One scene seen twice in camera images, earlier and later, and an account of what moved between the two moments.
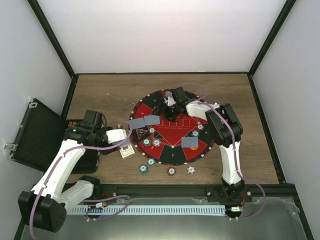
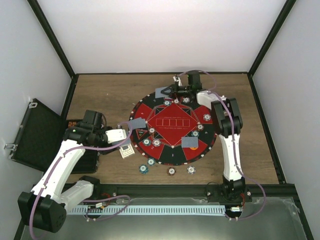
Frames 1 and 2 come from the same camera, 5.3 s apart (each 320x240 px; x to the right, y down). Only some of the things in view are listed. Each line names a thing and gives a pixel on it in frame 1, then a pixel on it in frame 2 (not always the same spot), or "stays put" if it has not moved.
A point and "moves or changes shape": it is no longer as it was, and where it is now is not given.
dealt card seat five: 169,94 moves or changes shape
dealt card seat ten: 190,142 stays put
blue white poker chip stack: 191,169 stays put
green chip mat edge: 151,161 stays put
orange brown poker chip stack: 171,171 stays put
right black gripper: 164,112 to 173,88
